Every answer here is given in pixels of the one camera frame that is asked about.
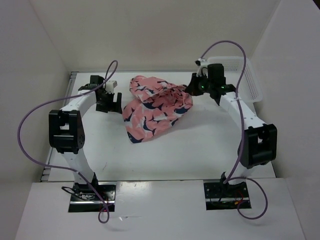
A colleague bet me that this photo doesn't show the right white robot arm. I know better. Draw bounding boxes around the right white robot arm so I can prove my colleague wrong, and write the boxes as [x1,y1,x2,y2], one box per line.
[186,63,278,197]

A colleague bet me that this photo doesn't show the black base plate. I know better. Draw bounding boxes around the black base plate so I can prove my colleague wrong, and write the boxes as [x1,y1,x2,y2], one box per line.
[62,183,116,213]
[203,180,252,211]

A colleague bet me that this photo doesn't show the white plastic basket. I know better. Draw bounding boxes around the white plastic basket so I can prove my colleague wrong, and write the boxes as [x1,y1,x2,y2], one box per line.
[207,56,263,103]

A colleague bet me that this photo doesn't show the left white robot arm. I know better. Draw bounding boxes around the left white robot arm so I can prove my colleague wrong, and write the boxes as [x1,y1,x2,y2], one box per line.
[48,75,122,200]

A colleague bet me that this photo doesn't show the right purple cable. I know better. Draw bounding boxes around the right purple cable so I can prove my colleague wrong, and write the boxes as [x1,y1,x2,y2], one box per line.
[199,40,268,220]

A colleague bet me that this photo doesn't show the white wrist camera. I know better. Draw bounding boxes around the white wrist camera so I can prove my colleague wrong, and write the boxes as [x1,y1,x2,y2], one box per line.
[195,58,208,77]
[104,80,118,94]

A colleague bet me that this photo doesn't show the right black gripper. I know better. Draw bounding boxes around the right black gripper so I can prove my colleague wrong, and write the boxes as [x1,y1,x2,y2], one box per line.
[184,72,213,97]

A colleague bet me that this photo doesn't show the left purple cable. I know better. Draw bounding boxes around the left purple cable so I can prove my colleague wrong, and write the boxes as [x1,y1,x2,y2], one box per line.
[17,59,119,223]

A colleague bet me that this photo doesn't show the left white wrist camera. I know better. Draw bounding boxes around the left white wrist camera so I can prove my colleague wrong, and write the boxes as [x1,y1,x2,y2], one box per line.
[104,80,118,94]

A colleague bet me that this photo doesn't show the purple cable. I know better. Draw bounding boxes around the purple cable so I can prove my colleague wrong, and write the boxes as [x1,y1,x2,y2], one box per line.
[199,40,268,220]
[17,59,119,223]

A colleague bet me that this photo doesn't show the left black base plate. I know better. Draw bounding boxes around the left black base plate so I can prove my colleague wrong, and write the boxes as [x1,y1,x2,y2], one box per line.
[62,183,116,213]

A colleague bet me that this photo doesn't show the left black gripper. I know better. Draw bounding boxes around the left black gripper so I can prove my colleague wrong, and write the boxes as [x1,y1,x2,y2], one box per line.
[96,91,122,114]

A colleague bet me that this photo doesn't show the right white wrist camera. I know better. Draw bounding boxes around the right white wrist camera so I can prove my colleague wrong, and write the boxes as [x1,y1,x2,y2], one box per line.
[195,58,208,77]

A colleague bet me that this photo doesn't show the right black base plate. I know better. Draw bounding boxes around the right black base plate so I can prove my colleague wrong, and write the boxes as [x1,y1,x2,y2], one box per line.
[203,180,252,211]

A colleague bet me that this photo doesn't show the pink shark print shorts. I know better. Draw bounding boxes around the pink shark print shorts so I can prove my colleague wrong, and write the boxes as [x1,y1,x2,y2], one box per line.
[122,75,193,144]

